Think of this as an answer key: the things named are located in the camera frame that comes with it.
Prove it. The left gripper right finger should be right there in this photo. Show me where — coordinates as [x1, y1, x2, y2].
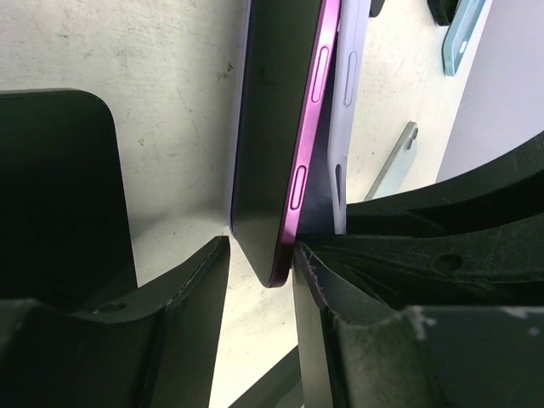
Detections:
[293, 244, 543, 407]

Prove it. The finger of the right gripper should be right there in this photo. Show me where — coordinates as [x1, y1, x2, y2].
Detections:
[299, 135, 543, 306]

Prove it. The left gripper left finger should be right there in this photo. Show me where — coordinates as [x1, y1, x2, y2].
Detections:
[1, 235, 230, 407]

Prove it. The light blue phone case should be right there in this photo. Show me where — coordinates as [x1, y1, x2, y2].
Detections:
[442, 0, 486, 77]

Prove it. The black phone case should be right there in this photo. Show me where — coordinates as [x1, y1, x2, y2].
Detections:
[427, 0, 459, 26]

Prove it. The phone with lilac edge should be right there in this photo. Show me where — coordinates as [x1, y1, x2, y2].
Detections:
[230, 0, 341, 287]

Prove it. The lilac phone case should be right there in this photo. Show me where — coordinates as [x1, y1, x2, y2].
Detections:
[297, 0, 375, 235]

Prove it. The light blue phone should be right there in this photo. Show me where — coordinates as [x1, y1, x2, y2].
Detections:
[365, 122, 419, 201]

